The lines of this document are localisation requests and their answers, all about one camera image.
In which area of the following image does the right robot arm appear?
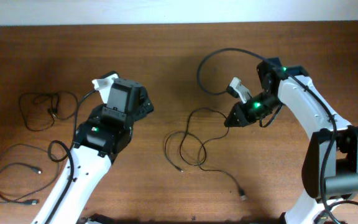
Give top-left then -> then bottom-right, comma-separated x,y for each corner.
224,58 -> 358,223

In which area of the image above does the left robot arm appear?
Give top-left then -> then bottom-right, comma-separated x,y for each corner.
33,73 -> 154,223

